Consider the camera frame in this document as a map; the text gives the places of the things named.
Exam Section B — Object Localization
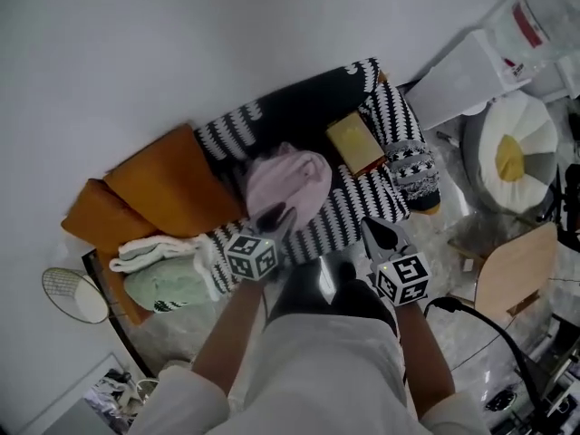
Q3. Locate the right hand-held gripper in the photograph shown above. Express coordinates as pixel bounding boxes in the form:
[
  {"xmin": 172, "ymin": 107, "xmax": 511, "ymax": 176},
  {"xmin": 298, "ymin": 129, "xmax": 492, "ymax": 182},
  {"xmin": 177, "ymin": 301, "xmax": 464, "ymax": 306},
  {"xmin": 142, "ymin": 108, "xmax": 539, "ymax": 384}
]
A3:
[{"xmin": 360, "ymin": 217, "xmax": 431, "ymax": 308}]

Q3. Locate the yellow box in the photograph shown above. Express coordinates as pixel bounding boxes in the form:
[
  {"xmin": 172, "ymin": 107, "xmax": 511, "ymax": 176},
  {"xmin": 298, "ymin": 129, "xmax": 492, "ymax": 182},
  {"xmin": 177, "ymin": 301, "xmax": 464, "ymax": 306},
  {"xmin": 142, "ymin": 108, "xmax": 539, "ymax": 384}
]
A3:
[{"xmin": 325, "ymin": 111, "xmax": 387, "ymax": 177}]

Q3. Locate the grey patterned knit blanket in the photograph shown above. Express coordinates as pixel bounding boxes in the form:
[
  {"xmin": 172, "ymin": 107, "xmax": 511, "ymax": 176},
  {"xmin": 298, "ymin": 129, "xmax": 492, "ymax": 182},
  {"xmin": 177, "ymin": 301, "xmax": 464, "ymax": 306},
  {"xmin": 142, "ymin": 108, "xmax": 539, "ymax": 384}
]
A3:
[{"xmin": 382, "ymin": 139, "xmax": 443, "ymax": 213}]

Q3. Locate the white flat box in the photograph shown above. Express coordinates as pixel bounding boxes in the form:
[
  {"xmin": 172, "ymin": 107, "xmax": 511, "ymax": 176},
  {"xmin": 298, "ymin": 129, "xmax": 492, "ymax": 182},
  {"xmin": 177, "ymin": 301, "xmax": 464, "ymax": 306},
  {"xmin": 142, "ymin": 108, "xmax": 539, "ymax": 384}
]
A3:
[{"xmin": 404, "ymin": 29, "xmax": 505, "ymax": 131}]

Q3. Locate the large orange cushion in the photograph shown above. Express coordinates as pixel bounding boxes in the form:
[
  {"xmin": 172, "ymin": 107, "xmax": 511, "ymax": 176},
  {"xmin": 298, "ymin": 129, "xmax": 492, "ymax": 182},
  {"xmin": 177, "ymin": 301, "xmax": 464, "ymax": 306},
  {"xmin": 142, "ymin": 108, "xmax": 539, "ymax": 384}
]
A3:
[{"xmin": 102, "ymin": 123, "xmax": 242, "ymax": 239}]

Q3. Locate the small orange cushion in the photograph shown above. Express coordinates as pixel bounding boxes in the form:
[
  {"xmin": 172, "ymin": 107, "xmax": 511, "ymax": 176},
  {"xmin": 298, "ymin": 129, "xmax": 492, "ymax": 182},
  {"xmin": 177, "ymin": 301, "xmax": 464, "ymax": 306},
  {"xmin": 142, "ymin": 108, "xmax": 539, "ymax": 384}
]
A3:
[{"xmin": 61, "ymin": 178, "xmax": 159, "ymax": 249}]

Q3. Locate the pale green towel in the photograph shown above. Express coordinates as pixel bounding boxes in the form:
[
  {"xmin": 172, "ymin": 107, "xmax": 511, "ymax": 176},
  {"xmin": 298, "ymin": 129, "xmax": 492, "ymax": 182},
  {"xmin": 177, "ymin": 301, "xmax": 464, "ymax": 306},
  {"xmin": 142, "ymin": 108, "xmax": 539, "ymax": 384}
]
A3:
[{"xmin": 123, "ymin": 256, "xmax": 219, "ymax": 314}]

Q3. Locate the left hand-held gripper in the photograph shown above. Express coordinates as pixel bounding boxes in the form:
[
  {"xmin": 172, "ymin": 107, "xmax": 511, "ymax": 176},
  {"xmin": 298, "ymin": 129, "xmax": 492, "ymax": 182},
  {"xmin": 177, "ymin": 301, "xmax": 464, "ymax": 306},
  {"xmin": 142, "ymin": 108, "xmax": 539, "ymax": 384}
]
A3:
[{"xmin": 223, "ymin": 206, "xmax": 299, "ymax": 284}]

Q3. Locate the person's white shirt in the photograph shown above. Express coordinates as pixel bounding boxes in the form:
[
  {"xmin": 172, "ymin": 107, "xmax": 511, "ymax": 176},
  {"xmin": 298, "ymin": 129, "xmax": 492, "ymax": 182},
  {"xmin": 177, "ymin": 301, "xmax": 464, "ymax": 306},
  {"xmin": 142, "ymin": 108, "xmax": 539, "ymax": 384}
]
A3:
[{"xmin": 129, "ymin": 313, "xmax": 494, "ymax": 435}]

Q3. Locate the white flower-shaped cushion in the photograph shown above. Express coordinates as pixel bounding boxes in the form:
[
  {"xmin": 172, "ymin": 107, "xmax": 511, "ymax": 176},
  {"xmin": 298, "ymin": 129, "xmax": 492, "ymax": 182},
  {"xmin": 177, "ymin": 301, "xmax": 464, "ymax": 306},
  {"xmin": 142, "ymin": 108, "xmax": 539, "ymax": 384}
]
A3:
[{"xmin": 478, "ymin": 92, "xmax": 559, "ymax": 213}]

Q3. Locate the black tripod stand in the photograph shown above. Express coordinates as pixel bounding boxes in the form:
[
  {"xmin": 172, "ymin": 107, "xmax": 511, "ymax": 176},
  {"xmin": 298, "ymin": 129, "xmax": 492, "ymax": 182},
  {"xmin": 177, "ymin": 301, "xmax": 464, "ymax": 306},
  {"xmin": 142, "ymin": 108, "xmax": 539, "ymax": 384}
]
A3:
[{"xmin": 536, "ymin": 111, "xmax": 580, "ymax": 249}]

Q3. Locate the person's right forearm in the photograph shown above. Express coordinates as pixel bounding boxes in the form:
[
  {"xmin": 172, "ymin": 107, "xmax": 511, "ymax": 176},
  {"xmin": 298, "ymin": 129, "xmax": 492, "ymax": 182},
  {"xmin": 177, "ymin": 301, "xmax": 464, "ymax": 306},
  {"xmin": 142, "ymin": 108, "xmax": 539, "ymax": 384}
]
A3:
[{"xmin": 393, "ymin": 304, "xmax": 457, "ymax": 420}]

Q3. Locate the person's left forearm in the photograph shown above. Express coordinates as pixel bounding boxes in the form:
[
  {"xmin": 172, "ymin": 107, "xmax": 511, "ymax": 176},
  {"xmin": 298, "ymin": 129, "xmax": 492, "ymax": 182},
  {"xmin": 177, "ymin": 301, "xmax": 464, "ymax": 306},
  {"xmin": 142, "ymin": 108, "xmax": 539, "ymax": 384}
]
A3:
[{"xmin": 191, "ymin": 279, "xmax": 267, "ymax": 398}]

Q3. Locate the round wire basket table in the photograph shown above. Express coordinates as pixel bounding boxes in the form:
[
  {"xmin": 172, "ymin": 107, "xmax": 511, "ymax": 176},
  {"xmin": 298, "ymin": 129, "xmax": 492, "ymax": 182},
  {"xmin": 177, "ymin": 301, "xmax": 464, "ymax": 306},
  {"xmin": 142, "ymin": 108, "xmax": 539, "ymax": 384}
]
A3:
[{"xmin": 41, "ymin": 266, "xmax": 111, "ymax": 325}]

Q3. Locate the clear plastic bag red label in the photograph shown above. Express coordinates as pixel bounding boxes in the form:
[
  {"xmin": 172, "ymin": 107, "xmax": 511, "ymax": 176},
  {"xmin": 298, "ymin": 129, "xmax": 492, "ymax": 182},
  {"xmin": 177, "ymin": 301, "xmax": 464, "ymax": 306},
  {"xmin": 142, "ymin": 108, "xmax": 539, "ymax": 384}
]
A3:
[{"xmin": 480, "ymin": 0, "xmax": 580, "ymax": 91}]

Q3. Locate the black cable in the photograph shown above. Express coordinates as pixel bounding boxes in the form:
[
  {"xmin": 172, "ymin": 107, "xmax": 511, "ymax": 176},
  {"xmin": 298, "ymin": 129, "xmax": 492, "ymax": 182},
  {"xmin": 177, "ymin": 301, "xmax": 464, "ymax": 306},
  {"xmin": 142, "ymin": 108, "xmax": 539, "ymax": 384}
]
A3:
[{"xmin": 422, "ymin": 295, "xmax": 547, "ymax": 419}]

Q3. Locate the leaning framed mirror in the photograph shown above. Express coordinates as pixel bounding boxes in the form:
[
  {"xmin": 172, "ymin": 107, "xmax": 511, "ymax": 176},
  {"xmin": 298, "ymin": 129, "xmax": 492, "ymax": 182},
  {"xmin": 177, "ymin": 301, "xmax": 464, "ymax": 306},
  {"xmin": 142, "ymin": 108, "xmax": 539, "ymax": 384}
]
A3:
[{"xmin": 17, "ymin": 353, "xmax": 160, "ymax": 435}]

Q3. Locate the black sofa frame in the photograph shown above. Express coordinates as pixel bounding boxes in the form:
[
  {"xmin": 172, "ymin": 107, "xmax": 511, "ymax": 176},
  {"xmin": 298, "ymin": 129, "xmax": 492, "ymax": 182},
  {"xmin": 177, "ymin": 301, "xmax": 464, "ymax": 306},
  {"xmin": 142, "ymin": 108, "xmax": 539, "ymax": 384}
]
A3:
[{"xmin": 81, "ymin": 248, "xmax": 158, "ymax": 379}]

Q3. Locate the pink cloth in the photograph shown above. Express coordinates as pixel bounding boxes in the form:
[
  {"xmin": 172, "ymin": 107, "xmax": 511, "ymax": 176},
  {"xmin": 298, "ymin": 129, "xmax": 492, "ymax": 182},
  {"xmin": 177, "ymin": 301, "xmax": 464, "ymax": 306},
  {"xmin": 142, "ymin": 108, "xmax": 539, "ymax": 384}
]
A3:
[{"xmin": 244, "ymin": 141, "xmax": 334, "ymax": 227}]

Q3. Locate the light wooden chair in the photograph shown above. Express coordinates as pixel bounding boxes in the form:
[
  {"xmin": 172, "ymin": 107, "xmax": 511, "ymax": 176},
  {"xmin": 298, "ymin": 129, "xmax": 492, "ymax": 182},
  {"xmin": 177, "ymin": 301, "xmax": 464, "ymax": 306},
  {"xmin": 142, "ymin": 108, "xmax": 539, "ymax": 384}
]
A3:
[{"xmin": 474, "ymin": 222, "xmax": 560, "ymax": 322}]

